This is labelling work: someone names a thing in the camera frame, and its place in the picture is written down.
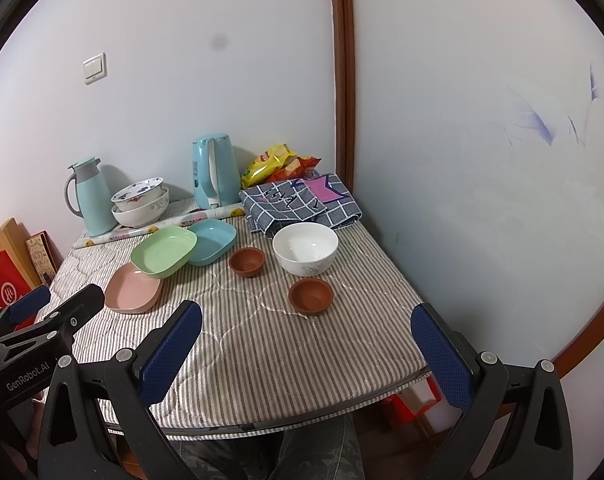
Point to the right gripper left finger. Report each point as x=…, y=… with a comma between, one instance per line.
x=74, y=440

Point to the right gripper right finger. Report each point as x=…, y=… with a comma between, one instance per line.
x=537, y=441

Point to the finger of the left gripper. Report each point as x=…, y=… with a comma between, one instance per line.
x=17, y=314
x=64, y=321

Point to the pink square plate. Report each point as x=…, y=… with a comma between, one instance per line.
x=131, y=291

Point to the green square plate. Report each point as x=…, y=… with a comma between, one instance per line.
x=164, y=252

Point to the brown small bowl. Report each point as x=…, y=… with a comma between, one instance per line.
x=247, y=262
x=310, y=296

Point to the light blue square plate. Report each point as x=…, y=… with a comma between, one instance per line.
x=215, y=239

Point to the white ceramic bowl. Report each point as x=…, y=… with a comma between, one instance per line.
x=305, y=249

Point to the red paper bag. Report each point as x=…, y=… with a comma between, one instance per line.
x=12, y=284

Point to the patterned book box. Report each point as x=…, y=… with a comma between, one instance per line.
x=44, y=255

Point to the brown cardboard box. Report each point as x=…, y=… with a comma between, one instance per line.
x=13, y=237

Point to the red box under table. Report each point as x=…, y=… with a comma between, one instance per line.
x=401, y=408

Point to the light blue thermos jug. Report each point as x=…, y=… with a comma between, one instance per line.
x=88, y=196

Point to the large white bowl bottom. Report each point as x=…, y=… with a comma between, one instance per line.
x=143, y=215

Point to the patterned white bowl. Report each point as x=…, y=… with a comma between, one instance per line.
x=138, y=194

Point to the fruit pattern mat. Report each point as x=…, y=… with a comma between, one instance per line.
x=181, y=213

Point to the striped quilted table cover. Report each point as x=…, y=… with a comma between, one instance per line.
x=260, y=366

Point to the person camouflage trouser legs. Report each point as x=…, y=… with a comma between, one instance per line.
x=326, y=450

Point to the light blue electric kettle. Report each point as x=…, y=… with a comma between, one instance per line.
x=215, y=172

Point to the grey checkered cloth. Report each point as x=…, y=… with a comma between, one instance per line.
x=324, y=199

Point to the yellow chips bag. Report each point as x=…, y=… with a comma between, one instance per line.
x=265, y=165

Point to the orange snack bag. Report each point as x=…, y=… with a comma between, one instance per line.
x=295, y=168

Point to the white wall switch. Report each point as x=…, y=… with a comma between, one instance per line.
x=95, y=68

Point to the brown wooden door frame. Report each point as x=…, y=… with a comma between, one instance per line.
x=345, y=89

